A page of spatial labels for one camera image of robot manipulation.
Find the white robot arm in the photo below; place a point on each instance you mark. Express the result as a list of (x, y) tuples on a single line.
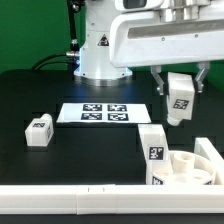
[(95, 65)]

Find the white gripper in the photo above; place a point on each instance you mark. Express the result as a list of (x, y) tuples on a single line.
[(141, 39)]

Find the white front rail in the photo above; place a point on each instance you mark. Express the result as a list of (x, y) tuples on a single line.
[(110, 199)]

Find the white round stool seat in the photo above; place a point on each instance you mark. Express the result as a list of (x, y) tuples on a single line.
[(180, 168)]

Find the white sheet with markers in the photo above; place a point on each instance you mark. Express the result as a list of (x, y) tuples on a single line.
[(103, 113)]

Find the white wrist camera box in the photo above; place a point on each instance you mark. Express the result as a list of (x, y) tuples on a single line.
[(137, 5)]

